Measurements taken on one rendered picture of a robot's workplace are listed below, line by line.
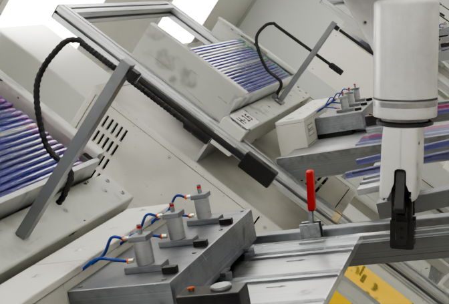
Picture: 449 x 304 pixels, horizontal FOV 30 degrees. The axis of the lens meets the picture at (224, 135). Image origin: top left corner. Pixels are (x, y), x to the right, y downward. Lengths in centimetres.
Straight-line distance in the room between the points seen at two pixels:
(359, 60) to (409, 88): 451
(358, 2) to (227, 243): 38
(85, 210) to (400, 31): 54
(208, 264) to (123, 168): 117
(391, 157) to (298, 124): 116
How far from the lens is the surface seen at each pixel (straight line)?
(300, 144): 226
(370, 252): 128
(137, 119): 218
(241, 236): 122
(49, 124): 144
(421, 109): 111
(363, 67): 561
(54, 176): 110
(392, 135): 110
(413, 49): 109
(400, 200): 111
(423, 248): 126
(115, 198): 138
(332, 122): 236
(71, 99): 442
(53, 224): 122
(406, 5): 109
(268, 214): 214
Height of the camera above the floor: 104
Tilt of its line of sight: 9 degrees up
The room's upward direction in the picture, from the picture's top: 53 degrees counter-clockwise
